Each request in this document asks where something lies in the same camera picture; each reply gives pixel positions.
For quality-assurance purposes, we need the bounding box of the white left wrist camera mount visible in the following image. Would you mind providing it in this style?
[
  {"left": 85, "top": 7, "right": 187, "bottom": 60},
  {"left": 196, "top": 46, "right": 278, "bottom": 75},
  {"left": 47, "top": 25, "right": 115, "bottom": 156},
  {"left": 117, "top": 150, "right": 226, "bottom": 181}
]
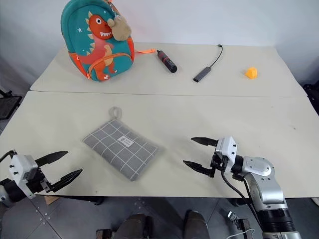
[{"left": 9, "top": 154, "right": 38, "bottom": 200}]

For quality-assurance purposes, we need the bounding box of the grey USB hub with cable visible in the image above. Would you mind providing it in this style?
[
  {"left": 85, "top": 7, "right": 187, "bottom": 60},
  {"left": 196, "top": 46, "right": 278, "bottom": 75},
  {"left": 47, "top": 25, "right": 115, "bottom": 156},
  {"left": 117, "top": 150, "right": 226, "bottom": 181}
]
[{"left": 193, "top": 44, "right": 224, "bottom": 83}]

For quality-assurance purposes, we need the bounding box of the black equipment at room edge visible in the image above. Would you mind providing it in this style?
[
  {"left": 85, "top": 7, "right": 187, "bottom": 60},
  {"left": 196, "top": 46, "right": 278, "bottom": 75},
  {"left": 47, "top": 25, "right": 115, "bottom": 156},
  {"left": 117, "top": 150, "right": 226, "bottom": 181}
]
[{"left": 303, "top": 84, "right": 319, "bottom": 108}]

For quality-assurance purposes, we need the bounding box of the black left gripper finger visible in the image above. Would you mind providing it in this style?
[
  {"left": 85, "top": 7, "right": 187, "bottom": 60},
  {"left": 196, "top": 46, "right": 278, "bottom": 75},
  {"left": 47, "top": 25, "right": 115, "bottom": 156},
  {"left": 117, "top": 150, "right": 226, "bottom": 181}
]
[
  {"left": 34, "top": 151, "right": 69, "bottom": 168},
  {"left": 51, "top": 169, "right": 83, "bottom": 193}
]

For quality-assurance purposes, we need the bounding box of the thin white cable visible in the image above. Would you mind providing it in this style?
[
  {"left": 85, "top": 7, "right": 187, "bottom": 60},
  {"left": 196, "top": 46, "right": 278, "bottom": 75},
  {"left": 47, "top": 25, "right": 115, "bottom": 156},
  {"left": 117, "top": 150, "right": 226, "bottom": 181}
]
[{"left": 228, "top": 229, "right": 255, "bottom": 239}]

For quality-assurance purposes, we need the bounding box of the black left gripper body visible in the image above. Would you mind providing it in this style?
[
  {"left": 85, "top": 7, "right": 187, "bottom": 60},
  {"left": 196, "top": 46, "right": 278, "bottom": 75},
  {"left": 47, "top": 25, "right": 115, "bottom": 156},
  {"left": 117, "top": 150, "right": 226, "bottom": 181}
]
[{"left": 24, "top": 165, "right": 54, "bottom": 195}]

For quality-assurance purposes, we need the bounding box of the metal clamp on floor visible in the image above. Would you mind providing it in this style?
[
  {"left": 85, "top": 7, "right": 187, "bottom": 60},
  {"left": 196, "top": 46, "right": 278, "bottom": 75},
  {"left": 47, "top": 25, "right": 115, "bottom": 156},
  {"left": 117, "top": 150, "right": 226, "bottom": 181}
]
[{"left": 225, "top": 211, "right": 250, "bottom": 235}]

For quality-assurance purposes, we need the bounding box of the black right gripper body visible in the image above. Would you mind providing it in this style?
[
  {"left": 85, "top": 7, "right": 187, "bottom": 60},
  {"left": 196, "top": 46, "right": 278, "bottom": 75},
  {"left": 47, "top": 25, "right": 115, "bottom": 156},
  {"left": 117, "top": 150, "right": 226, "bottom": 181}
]
[{"left": 210, "top": 153, "right": 226, "bottom": 179}]

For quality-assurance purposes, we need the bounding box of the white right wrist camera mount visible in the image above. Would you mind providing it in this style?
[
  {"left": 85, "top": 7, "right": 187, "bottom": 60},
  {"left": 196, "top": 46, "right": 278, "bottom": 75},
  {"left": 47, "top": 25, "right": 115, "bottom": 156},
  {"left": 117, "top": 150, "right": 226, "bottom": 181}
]
[{"left": 215, "top": 136, "right": 239, "bottom": 172}]

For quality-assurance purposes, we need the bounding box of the beige plush toy pendant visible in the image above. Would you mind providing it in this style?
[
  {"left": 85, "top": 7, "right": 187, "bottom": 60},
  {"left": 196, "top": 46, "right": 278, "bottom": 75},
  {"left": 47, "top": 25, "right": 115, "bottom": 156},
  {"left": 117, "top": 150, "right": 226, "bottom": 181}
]
[{"left": 107, "top": 16, "right": 132, "bottom": 41}]

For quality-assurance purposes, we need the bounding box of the black metal stand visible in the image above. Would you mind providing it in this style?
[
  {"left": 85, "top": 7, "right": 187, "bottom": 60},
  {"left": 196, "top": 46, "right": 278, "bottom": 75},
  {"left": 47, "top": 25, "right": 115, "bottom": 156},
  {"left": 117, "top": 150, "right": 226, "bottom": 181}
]
[{"left": 0, "top": 88, "right": 23, "bottom": 121}]

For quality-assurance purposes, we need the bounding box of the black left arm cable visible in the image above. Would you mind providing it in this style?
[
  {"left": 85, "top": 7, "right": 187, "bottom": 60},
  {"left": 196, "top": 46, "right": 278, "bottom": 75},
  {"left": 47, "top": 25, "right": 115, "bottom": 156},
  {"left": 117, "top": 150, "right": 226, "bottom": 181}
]
[{"left": 0, "top": 150, "right": 17, "bottom": 163}]

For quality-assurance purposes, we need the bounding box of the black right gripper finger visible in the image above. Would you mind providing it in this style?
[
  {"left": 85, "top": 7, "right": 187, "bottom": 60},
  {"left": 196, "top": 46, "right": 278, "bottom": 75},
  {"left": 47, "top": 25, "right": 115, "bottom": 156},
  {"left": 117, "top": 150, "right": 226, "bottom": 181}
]
[
  {"left": 183, "top": 160, "right": 215, "bottom": 178},
  {"left": 190, "top": 136, "right": 219, "bottom": 147}
]

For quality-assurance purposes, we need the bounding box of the black and red screwdriver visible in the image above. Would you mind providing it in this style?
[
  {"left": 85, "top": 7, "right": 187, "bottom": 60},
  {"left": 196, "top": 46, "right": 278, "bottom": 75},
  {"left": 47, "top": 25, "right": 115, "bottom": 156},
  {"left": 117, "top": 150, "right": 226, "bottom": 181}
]
[{"left": 156, "top": 49, "right": 178, "bottom": 74}]

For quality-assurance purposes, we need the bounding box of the grey checked pencil pouch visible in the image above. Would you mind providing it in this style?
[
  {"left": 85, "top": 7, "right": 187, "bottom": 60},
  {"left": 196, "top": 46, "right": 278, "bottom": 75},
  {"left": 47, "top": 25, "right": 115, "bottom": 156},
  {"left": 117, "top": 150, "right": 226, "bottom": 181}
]
[{"left": 82, "top": 106, "right": 160, "bottom": 183}]

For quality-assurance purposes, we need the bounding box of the dark rounded shape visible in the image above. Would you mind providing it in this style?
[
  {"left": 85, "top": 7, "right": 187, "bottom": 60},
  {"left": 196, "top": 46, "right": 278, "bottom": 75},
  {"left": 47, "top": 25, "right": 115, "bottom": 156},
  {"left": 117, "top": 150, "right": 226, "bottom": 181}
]
[
  {"left": 184, "top": 210, "right": 210, "bottom": 239},
  {"left": 117, "top": 213, "right": 153, "bottom": 239}
]

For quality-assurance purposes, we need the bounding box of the teal dinosaur backpack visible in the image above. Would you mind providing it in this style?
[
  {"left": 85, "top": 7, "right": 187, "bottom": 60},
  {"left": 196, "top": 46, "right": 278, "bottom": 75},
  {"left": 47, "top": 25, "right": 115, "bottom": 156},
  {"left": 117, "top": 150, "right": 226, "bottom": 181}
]
[{"left": 60, "top": 0, "right": 157, "bottom": 83}]

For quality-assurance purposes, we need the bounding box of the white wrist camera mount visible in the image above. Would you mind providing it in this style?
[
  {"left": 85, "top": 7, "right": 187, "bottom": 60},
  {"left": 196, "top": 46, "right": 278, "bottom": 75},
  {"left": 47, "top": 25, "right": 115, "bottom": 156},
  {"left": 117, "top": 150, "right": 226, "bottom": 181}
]
[
  {"left": 215, "top": 136, "right": 239, "bottom": 172},
  {"left": 9, "top": 154, "right": 38, "bottom": 200}
]

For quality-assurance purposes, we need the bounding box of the small yellow plastic object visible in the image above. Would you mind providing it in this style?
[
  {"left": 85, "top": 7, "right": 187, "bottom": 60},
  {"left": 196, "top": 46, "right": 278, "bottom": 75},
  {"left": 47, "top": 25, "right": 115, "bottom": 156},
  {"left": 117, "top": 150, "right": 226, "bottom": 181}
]
[{"left": 241, "top": 66, "right": 259, "bottom": 80}]

